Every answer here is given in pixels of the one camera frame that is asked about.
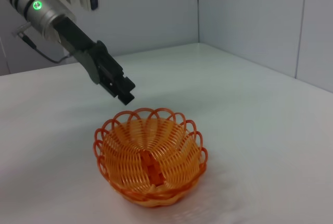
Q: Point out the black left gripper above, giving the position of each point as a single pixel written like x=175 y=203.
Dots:
x=78 y=44

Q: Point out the orange woven plastic basket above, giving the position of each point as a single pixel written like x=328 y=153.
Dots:
x=148 y=156

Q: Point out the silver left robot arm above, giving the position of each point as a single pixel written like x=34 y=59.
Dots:
x=39 y=15

